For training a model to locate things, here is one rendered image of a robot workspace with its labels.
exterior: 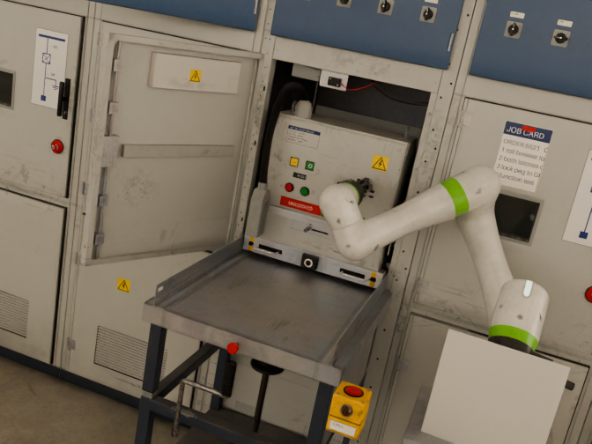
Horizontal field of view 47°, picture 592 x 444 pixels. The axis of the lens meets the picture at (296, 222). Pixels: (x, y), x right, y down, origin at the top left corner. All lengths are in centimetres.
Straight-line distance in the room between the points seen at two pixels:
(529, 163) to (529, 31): 41
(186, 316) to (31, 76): 139
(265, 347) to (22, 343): 165
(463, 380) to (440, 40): 110
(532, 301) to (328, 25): 114
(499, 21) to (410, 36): 28
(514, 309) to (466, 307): 57
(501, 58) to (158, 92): 111
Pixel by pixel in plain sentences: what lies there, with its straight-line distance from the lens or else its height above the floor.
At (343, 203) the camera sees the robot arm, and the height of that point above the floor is 124.
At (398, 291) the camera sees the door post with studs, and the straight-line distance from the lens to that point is 250.
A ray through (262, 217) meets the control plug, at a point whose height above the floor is 103.
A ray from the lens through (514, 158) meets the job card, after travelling 233.
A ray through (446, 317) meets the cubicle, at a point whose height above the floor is 82.
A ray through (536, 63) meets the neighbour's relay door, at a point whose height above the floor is 172.
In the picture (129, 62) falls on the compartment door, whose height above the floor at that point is 150.
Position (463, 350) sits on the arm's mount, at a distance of 180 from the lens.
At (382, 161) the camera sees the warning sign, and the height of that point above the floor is 131.
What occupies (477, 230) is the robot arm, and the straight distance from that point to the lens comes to 221.
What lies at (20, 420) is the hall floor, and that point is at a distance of 306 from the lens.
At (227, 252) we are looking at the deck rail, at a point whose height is 88.
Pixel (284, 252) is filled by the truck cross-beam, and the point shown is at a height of 90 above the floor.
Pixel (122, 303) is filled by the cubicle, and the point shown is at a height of 47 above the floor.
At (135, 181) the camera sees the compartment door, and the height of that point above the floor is 111.
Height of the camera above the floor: 171
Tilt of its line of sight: 16 degrees down
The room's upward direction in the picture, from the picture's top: 11 degrees clockwise
